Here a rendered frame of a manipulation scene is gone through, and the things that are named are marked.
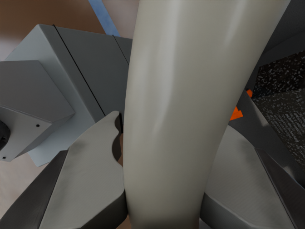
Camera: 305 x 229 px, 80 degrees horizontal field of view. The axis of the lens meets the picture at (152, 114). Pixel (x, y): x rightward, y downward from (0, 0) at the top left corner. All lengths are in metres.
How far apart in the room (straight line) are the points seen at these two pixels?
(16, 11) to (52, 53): 1.56
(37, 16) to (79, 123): 1.47
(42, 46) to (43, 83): 0.12
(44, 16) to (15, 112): 1.46
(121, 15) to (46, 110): 1.05
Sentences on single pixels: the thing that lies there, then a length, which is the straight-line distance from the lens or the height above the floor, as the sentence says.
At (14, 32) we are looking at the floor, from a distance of 2.24.
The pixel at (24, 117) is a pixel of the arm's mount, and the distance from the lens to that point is 0.58.
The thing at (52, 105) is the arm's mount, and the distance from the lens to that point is 0.62.
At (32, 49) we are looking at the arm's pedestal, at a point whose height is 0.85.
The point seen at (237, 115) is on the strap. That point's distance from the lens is 1.35.
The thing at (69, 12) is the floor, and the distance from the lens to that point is 1.77.
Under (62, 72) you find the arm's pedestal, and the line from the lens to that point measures 0.65.
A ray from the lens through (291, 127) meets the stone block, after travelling 0.74.
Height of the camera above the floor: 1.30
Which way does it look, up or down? 63 degrees down
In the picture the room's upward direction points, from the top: 131 degrees counter-clockwise
